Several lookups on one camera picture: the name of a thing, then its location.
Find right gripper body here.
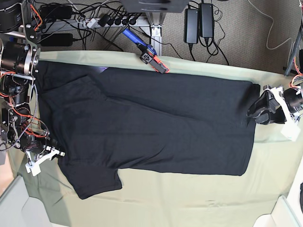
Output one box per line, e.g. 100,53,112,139
21,135,59,176

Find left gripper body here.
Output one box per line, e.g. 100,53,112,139
261,85,303,142

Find black T-shirt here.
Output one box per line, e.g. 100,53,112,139
36,61,260,199

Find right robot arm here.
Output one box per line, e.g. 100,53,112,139
0,0,65,176

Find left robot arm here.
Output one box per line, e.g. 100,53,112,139
248,1,303,142

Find pale green table cloth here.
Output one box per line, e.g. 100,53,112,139
9,51,303,227

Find white bin left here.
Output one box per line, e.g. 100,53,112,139
0,176,52,227

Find white bin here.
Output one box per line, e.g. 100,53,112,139
0,176,52,227
253,196,303,227

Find white bin right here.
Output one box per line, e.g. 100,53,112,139
253,196,303,227

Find black power adapter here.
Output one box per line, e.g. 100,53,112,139
39,33,74,47

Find black power brick right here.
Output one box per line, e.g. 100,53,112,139
199,3,214,38

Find black power brick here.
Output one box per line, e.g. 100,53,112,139
199,3,214,38
184,9,198,44

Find black power brick left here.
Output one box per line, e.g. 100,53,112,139
184,9,198,44

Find blue orange bar clamp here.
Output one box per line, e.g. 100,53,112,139
123,28,169,74

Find grey power strip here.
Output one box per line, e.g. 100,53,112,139
47,16,147,28

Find grey cable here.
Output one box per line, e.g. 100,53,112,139
247,0,296,50

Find aluminium frame post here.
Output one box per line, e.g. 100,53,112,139
145,12,166,56

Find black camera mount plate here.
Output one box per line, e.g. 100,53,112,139
119,0,189,13

